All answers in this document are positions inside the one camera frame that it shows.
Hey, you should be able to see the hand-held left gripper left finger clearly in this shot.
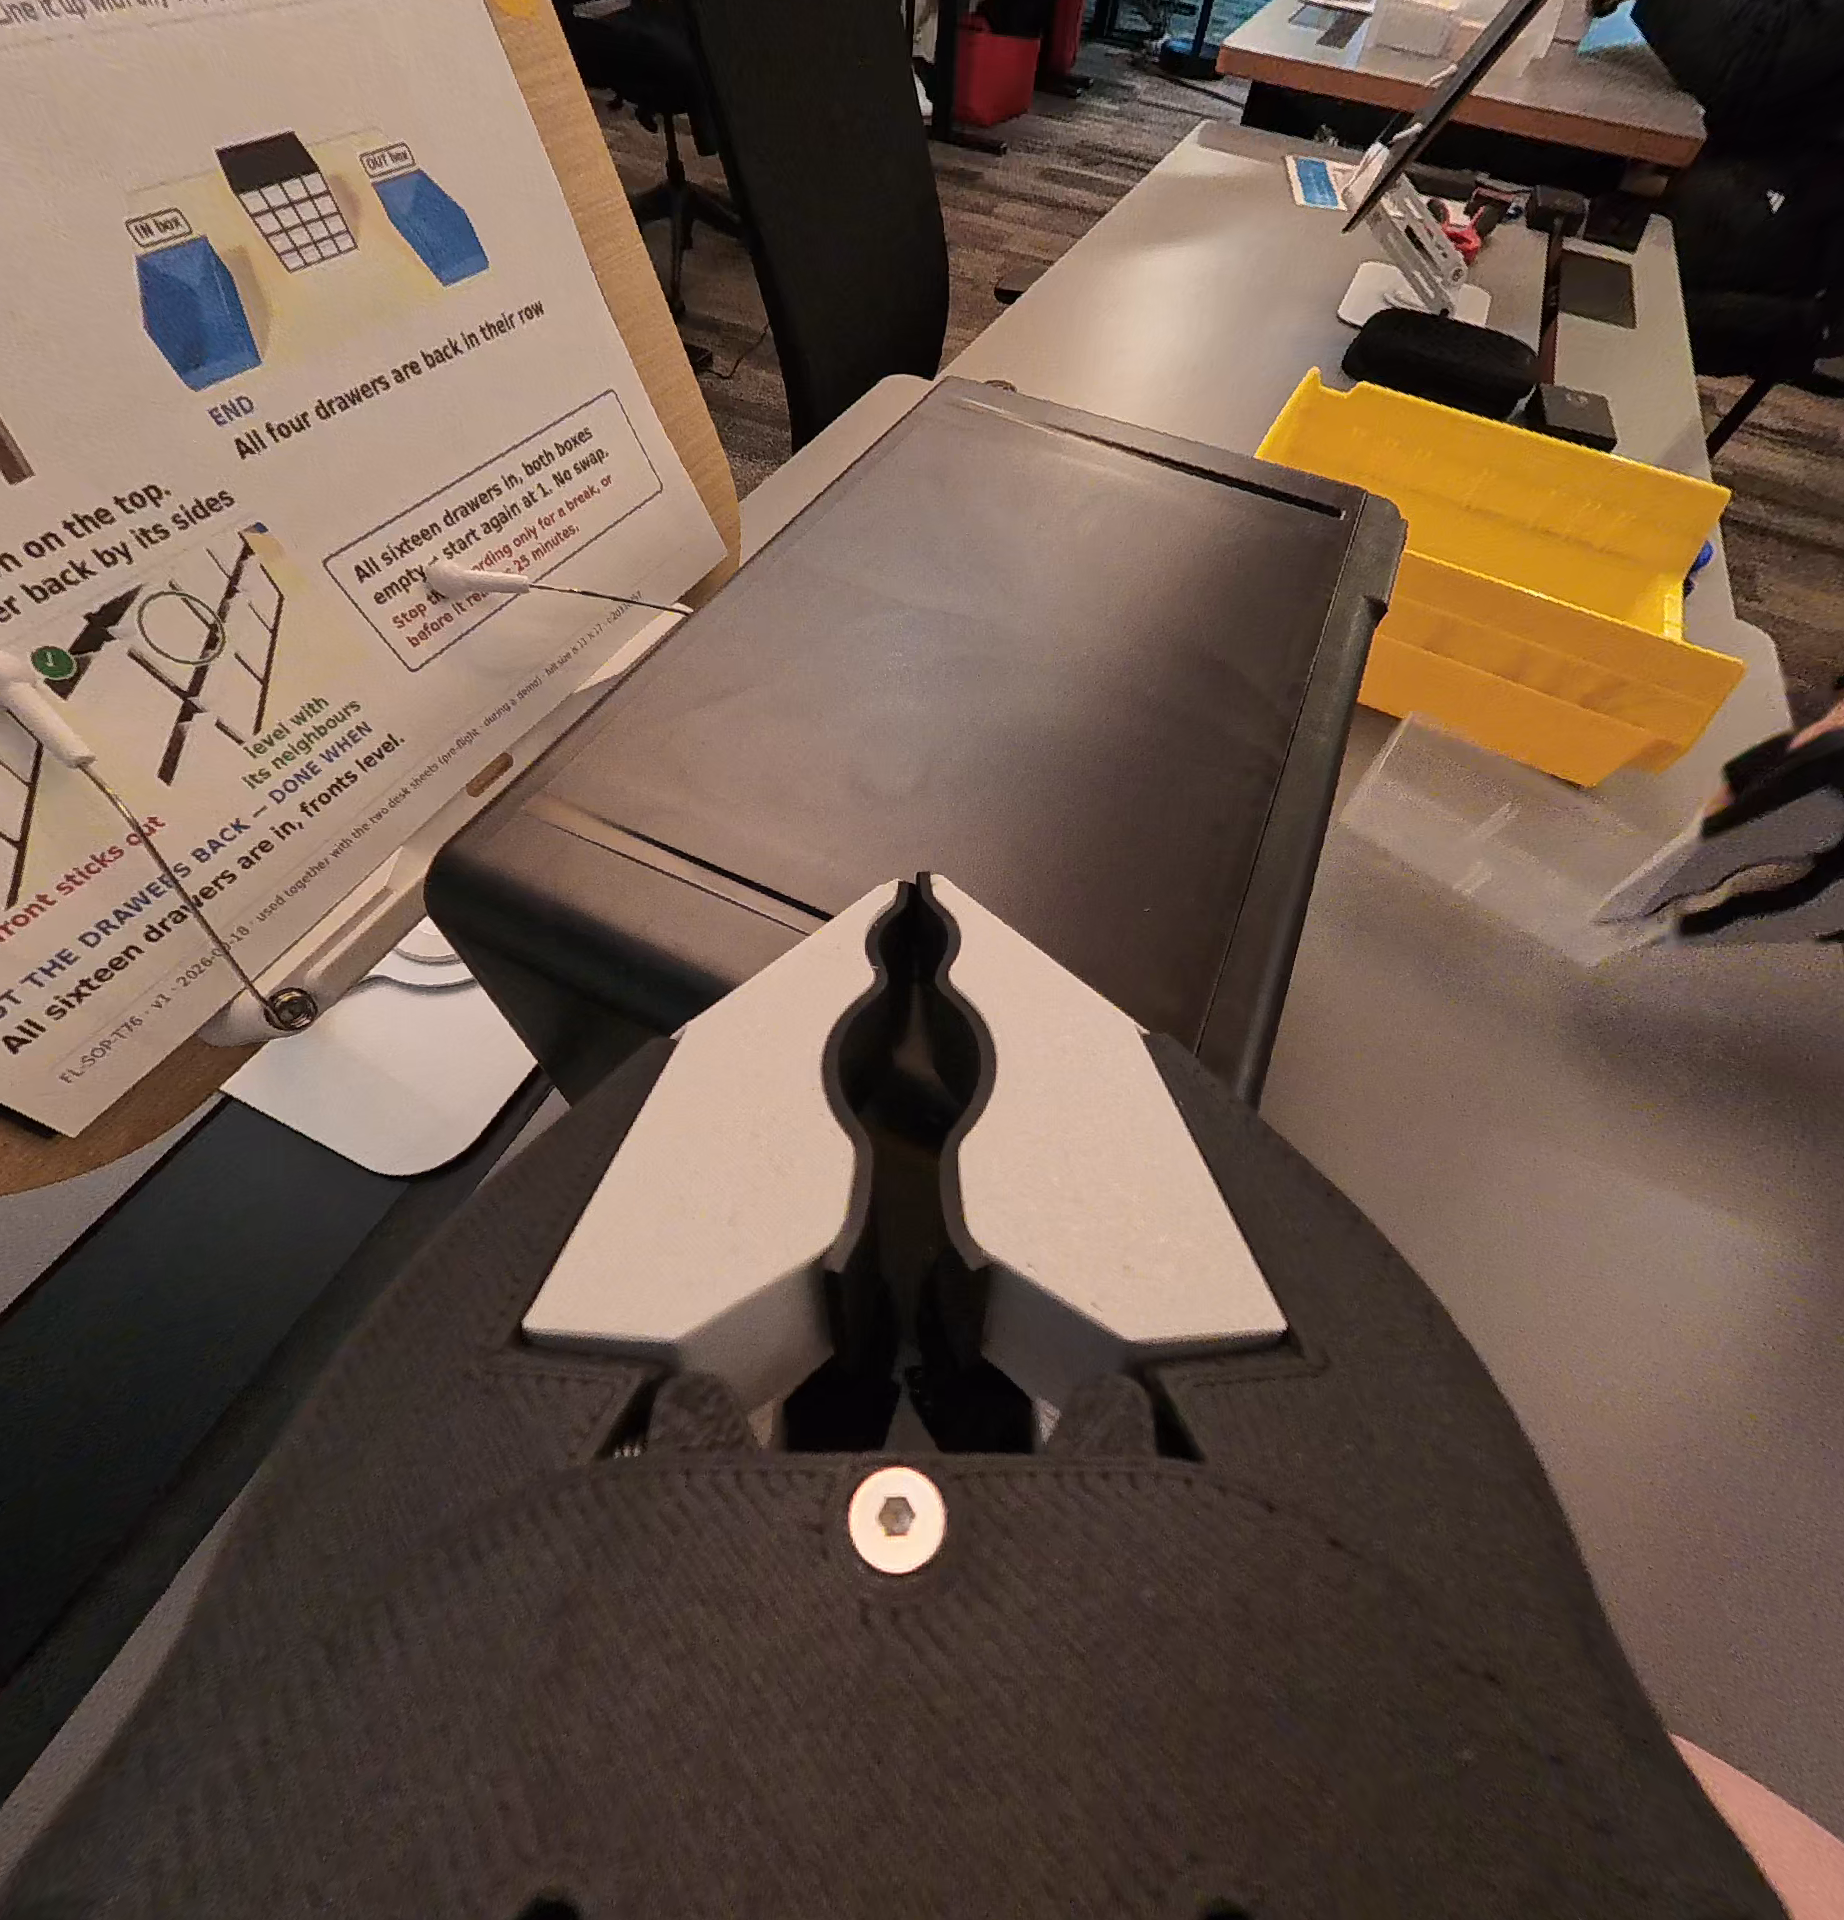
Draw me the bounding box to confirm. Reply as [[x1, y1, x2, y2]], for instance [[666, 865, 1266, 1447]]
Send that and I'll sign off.
[[521, 875, 923, 1407]]

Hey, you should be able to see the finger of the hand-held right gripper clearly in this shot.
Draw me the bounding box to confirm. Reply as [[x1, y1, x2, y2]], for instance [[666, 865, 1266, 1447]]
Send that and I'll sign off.
[[1698, 792, 1844, 894], [1598, 857, 1844, 950]]

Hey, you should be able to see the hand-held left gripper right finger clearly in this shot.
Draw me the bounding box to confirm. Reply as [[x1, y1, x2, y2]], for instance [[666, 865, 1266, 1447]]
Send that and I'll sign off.
[[921, 875, 1291, 1407]]

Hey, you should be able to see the clear plastic drawer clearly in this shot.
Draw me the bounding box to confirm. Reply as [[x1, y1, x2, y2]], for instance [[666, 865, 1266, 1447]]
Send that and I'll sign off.
[[1343, 718, 1675, 965]]

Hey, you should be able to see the black drawer cabinet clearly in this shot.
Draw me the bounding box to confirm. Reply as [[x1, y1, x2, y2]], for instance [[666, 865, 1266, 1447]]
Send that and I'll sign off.
[[427, 376, 1412, 1112]]

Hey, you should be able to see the white flat stand base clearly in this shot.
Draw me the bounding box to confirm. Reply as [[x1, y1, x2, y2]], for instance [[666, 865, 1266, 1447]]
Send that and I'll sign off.
[[225, 921, 543, 1178]]

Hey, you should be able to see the yellow plastic bin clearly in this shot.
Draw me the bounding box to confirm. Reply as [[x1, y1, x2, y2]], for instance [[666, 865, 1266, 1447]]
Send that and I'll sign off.
[[1256, 366, 1751, 788]]

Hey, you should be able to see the black oval case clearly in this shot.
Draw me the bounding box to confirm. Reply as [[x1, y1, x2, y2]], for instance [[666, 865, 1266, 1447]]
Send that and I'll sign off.
[[1338, 306, 1541, 402]]

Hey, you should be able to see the black mallet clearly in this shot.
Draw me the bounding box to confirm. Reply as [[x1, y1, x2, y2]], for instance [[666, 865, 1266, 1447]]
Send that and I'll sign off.
[[1525, 187, 1593, 377]]

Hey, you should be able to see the white tablet stand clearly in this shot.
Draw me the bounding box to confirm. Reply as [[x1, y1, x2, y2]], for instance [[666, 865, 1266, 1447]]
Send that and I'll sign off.
[[1338, 171, 1495, 328]]

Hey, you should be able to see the wooden-top desk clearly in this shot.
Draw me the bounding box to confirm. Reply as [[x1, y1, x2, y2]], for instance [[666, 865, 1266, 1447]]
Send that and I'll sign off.
[[1215, 0, 1712, 173]]

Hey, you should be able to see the dark tablet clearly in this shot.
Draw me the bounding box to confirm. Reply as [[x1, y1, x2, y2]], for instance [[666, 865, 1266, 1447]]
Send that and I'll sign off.
[[1343, 0, 1555, 237]]

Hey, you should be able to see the printed instruction sheet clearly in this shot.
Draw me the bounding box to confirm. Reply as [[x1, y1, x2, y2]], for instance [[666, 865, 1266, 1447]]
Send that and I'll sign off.
[[0, 0, 728, 1137]]

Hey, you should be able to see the instruction sheet on stand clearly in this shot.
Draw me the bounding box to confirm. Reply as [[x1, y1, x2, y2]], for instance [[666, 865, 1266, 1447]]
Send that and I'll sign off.
[[0, 0, 744, 1204]]

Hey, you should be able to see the person's leg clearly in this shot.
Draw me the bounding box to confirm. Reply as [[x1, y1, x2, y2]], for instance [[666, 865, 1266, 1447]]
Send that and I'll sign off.
[[1674, 1732, 1844, 1920]]

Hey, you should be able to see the black office chair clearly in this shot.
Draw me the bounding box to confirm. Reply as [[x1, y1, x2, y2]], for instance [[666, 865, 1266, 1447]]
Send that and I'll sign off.
[[682, 0, 954, 453]]

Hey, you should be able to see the black chair base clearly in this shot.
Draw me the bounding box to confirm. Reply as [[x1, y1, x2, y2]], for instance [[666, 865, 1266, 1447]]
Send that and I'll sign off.
[[561, 0, 748, 320]]

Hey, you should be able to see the red bin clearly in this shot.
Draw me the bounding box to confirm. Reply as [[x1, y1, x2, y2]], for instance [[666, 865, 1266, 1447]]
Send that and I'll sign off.
[[960, 0, 1089, 128]]

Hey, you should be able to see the white-tipped wire page holder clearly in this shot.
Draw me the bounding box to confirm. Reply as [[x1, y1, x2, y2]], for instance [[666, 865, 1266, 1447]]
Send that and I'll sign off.
[[0, 647, 328, 1040], [425, 558, 696, 617]]

